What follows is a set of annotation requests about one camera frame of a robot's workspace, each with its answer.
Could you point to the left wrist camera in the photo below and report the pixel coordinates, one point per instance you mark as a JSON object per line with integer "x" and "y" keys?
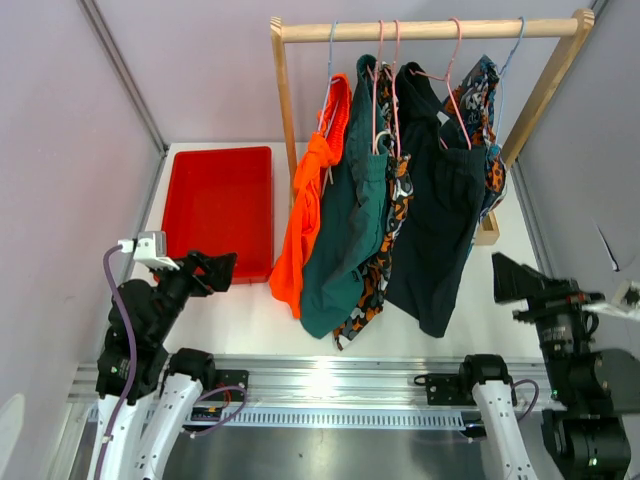
{"x": 149, "y": 248}

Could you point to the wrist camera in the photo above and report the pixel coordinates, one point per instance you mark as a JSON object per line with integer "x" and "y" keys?
{"x": 149, "y": 248}
{"x": 624, "y": 303}

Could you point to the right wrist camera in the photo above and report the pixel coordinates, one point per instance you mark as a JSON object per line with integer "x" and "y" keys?
{"x": 624, "y": 303}

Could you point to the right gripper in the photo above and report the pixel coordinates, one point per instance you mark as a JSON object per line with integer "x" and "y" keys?
{"x": 544, "y": 295}

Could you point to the aluminium rail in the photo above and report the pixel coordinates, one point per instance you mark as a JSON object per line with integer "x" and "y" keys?
{"x": 318, "y": 392}

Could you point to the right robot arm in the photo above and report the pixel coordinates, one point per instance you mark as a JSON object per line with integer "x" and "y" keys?
{"x": 587, "y": 439}

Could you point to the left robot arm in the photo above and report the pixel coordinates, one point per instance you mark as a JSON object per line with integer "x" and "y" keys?
{"x": 145, "y": 393}

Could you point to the pink hanger of patterned shorts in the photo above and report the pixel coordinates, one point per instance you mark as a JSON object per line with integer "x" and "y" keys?
{"x": 395, "y": 101}

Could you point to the teal green shorts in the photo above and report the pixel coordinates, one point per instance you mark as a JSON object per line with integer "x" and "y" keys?
{"x": 352, "y": 211}

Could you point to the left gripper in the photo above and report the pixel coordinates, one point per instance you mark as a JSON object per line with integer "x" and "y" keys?
{"x": 216, "y": 276}

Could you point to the wooden clothes rack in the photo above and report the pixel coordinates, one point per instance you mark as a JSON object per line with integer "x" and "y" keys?
{"x": 572, "y": 34}

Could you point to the blue orange patterned shorts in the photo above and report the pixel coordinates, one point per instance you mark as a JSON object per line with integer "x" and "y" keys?
{"x": 470, "y": 108}

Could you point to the blue hanger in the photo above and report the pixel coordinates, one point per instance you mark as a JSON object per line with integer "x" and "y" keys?
{"x": 330, "y": 75}
{"x": 503, "y": 72}

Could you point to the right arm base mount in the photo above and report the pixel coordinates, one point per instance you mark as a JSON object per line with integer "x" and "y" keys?
{"x": 445, "y": 389}

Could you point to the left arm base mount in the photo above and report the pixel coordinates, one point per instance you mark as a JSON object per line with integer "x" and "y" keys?
{"x": 230, "y": 377}

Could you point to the orange black patterned shorts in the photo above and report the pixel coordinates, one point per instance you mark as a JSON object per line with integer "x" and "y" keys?
{"x": 376, "y": 270}

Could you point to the dark navy shorts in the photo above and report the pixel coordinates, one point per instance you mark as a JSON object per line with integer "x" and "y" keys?
{"x": 433, "y": 245}

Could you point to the pink hanger of teal shorts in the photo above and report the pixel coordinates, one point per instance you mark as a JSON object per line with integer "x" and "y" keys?
{"x": 376, "y": 100}

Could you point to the red plastic bin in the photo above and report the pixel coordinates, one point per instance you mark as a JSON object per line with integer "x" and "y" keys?
{"x": 221, "y": 201}

